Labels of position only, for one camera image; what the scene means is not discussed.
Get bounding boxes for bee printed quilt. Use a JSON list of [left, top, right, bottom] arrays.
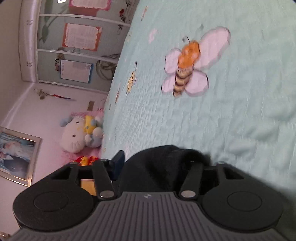
[[100, 0, 296, 210]]

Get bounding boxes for coiled hose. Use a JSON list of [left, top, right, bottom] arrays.
[[96, 53, 121, 80]]

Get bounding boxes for red plush toy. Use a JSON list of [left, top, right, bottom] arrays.
[[73, 155, 100, 166]]

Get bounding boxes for grey plush toy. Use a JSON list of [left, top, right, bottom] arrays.
[[83, 115, 104, 148]]

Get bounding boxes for red hanging wall ornament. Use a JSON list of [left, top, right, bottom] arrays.
[[33, 88, 77, 101]]

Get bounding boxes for blue bordered wall poster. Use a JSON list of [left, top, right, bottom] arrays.
[[59, 59, 94, 83]]

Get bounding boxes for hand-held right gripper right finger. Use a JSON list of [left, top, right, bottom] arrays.
[[179, 162, 245, 200]]

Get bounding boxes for orange bordered wall poster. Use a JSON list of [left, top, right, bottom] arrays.
[[62, 22, 102, 52]]

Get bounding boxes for white cat plush toy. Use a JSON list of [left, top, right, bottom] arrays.
[[60, 113, 87, 153]]

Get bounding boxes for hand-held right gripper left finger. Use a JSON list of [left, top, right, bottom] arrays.
[[50, 150, 126, 200]]

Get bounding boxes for framed photo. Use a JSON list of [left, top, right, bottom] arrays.
[[0, 126, 43, 187]]

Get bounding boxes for sliding door wardrobe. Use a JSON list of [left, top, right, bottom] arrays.
[[19, 0, 139, 93]]

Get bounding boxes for black pants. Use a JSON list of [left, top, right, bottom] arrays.
[[112, 145, 211, 193]]

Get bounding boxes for pink bordered wall poster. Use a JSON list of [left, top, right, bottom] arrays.
[[69, 0, 112, 12]]

